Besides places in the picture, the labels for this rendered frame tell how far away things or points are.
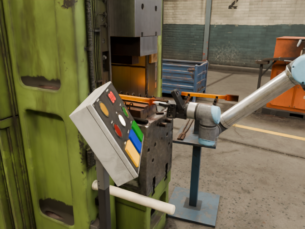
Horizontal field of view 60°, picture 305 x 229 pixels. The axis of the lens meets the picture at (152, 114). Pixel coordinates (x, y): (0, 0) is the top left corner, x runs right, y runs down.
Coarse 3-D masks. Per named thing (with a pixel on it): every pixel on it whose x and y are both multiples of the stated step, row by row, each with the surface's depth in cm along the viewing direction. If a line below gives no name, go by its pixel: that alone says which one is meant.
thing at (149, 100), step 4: (120, 96) 160; (124, 96) 159; (128, 96) 158; (132, 96) 158; (136, 96) 159; (136, 100) 156; (140, 100) 155; (144, 100) 153; (148, 100) 152; (152, 100) 152; (156, 100) 150; (160, 100) 149; (164, 100) 149; (152, 104) 152
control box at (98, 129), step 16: (96, 96) 86; (112, 96) 100; (80, 112) 79; (96, 112) 79; (112, 112) 92; (128, 112) 112; (80, 128) 80; (96, 128) 80; (112, 128) 84; (128, 128) 101; (96, 144) 82; (112, 144) 82; (112, 160) 84; (128, 160) 84; (112, 176) 85; (128, 176) 85
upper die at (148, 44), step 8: (112, 40) 139; (120, 40) 137; (128, 40) 135; (136, 40) 133; (144, 40) 136; (152, 40) 144; (112, 48) 140; (120, 48) 138; (128, 48) 136; (136, 48) 134; (144, 48) 137; (152, 48) 145
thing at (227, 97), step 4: (184, 92) 206; (188, 92) 206; (196, 96) 203; (200, 96) 202; (204, 96) 201; (208, 96) 200; (212, 96) 199; (220, 96) 197; (224, 96) 196; (228, 96) 196; (232, 96) 195; (236, 96) 194; (228, 100) 196; (232, 100) 195; (236, 100) 195
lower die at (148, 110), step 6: (126, 102) 156; (132, 102) 156; (138, 102) 154; (144, 102) 152; (132, 108) 148; (138, 108) 148; (144, 108) 148; (150, 108) 154; (132, 114) 147; (138, 114) 145; (144, 114) 149; (150, 114) 156
